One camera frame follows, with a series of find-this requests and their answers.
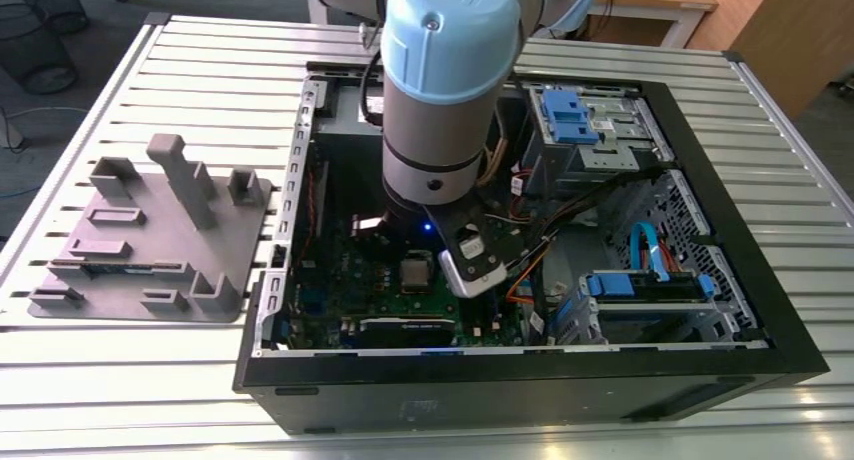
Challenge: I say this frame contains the grey plastic parts rack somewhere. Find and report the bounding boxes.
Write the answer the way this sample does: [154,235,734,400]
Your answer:
[26,133,279,325]

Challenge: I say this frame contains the black open PC case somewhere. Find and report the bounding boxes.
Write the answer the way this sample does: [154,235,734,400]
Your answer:
[230,59,832,436]

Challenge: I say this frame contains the grey power supply unit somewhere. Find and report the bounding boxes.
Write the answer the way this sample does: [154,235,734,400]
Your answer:
[311,85,389,206]

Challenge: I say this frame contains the black wire mesh basket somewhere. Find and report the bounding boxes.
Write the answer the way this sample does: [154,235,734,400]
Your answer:
[0,0,94,97]

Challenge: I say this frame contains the blue plastic drive rail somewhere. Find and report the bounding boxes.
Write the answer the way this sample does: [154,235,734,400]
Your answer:
[552,119,601,145]
[542,88,590,122]

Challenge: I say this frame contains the yellow wire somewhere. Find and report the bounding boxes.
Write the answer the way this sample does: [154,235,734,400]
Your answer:
[481,129,513,181]

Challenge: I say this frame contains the black sleeved wire bundle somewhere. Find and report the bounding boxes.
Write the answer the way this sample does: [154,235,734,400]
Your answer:
[520,171,664,261]

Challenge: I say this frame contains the RAM stick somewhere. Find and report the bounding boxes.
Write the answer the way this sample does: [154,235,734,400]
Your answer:
[78,262,183,276]

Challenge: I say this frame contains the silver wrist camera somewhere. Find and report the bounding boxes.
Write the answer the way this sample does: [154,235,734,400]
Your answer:
[438,229,510,300]

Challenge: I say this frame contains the empty blue disk carrier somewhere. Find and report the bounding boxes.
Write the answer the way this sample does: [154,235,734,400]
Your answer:
[545,297,606,347]

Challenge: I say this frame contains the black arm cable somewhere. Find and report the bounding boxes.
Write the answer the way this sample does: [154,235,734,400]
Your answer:
[358,49,388,129]

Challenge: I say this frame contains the black graphics card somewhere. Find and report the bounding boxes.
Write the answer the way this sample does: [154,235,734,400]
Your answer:
[357,316,460,350]

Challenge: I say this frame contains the blue data wire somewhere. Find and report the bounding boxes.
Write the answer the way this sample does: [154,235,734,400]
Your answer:
[629,220,673,282]

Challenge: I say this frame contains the metal disk bay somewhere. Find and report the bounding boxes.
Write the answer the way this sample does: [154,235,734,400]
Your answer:
[544,269,766,347]

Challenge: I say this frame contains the orange wire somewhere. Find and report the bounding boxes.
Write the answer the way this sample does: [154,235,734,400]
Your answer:
[505,262,546,309]

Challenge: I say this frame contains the CPU socket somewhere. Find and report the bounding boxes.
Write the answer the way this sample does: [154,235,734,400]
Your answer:
[397,249,440,297]

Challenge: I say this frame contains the green motherboard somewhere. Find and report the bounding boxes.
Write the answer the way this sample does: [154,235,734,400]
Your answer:
[285,214,530,352]

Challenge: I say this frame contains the wooden cabinet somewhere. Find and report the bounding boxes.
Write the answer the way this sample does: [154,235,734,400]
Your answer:
[686,0,854,120]

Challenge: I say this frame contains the silver square CPU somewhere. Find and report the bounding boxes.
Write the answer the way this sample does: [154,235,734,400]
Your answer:
[401,257,434,289]

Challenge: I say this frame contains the grey metal drive cage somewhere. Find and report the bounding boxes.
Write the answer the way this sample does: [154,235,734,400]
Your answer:
[520,84,676,201]

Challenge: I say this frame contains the white metal desk frame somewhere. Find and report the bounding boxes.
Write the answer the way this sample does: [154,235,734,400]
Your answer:
[86,0,333,26]

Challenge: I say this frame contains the hard disk in blue carrier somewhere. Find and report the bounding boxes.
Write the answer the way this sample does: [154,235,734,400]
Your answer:
[585,271,714,302]

